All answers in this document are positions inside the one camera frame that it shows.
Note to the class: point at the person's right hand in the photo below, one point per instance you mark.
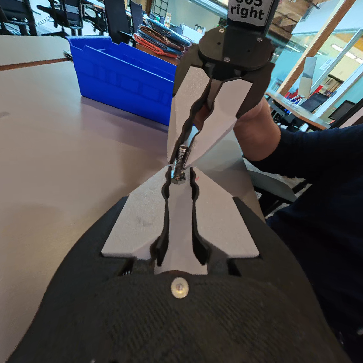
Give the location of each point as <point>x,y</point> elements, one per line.
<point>202,117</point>

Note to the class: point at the stack of folded cloths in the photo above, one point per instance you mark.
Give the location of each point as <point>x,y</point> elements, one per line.
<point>161,36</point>

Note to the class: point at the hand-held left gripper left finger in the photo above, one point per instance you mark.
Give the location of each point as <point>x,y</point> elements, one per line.
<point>136,224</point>

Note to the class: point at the black monitor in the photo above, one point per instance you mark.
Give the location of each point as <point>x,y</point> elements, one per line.
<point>341,110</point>

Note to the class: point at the folded grey cardboard sheet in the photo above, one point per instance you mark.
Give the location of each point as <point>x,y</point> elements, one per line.
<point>307,76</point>

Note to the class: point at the wooden post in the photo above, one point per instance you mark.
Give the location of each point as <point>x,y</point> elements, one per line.
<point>317,45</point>

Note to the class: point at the person's dark clothing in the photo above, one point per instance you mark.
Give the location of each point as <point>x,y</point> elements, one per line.
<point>326,255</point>

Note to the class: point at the long silver hex bolt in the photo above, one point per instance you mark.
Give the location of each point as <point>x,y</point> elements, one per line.
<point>179,167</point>

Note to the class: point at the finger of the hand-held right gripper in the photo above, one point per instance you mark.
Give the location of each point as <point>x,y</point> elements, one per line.
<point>227,107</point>
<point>184,93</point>

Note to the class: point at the blue plastic bin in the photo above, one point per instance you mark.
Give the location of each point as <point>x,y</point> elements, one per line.
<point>119,79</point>

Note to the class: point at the wooden desk with black legs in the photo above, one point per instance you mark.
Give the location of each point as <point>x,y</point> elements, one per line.
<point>306,113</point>
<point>158,55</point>

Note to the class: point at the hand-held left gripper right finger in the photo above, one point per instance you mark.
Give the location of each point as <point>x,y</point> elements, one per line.
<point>224,224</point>

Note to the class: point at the person's right forearm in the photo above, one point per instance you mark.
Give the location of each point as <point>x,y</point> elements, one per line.
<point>297,153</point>

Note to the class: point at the black office chair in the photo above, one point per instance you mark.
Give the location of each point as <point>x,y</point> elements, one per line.
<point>314,102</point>
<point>65,14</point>
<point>117,19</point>
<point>17,14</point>

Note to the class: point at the dark grey office chair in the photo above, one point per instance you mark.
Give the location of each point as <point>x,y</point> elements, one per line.
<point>272,184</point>

